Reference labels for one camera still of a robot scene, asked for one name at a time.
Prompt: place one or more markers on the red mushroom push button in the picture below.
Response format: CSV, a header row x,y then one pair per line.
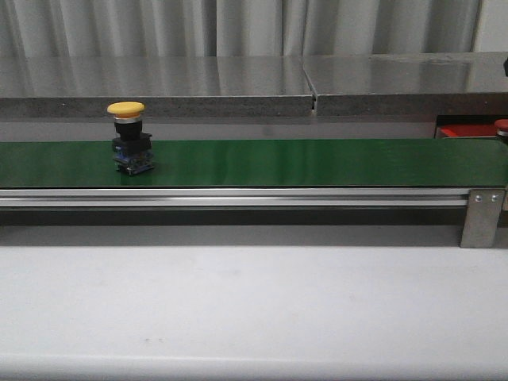
x,y
501,126

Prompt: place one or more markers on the grey stone countertop shelf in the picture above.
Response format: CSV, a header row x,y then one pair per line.
x,y
427,84

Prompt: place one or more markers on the red plastic tray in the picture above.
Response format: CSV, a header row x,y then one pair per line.
x,y
466,131

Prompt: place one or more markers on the green conveyor belt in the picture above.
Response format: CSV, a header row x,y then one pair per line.
x,y
263,163

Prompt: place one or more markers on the grey pleated curtain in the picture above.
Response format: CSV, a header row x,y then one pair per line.
x,y
235,28

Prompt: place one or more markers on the steel conveyor support bracket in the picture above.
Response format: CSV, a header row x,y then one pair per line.
x,y
481,221

